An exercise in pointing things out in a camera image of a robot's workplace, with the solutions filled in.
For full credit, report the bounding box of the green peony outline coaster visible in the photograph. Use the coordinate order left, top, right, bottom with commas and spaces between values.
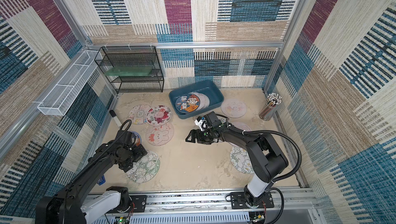
126, 151, 160, 183

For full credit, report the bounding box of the white bear flower coaster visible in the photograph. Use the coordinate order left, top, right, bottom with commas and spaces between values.
194, 92, 210, 111

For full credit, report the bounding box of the blue cartoon animals coaster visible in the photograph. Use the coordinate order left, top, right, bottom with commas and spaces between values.
175, 93, 201, 114

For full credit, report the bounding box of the pink checkered sheep coaster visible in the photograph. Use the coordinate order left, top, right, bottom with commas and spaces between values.
145, 123, 174, 146

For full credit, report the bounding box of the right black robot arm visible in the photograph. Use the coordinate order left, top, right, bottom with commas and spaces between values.
185, 112, 302, 208

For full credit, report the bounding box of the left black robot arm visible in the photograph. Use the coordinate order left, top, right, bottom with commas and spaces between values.
35, 120, 147, 224

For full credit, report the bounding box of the teal plastic storage box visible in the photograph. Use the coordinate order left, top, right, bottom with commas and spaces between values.
169, 80, 224, 120

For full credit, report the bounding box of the blue red car coaster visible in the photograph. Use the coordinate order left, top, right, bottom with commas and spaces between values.
131, 131, 142, 146

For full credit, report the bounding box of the pink bunny coaster right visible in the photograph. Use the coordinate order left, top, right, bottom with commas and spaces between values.
232, 122, 252, 131

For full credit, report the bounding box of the blue black stapler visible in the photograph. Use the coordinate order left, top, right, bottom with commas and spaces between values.
97, 175, 106, 185

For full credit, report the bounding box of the white green floral coaster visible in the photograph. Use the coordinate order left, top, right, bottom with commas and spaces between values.
230, 146, 254, 174

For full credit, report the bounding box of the pink cartoon coaster far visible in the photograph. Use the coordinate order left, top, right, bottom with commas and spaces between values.
221, 98, 247, 118

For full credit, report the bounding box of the pale pastel cartoon coaster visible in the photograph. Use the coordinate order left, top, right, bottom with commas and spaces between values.
128, 104, 151, 125

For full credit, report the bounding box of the white black marker pen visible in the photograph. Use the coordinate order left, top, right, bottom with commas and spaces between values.
109, 110, 122, 128

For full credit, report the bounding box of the red rose floral coaster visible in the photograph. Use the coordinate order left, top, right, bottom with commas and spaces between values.
146, 105, 172, 126

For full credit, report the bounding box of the cup of patterned sticks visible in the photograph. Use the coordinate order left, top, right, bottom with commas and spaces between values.
259, 93, 282, 121

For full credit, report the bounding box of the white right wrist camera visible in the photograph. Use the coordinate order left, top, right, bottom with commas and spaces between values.
194, 116, 208, 131

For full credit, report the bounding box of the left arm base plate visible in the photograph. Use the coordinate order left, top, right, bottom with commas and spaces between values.
106, 195, 147, 214

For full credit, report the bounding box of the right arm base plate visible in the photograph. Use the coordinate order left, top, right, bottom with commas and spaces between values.
226, 192, 274, 209

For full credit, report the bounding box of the black wire mesh shelf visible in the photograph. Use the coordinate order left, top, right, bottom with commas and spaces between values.
94, 46, 165, 94

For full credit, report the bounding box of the white wire mesh basket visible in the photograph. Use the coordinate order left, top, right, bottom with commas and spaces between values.
38, 50, 98, 116

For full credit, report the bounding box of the aluminium front rail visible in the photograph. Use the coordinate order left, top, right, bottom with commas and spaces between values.
52, 188, 319, 215

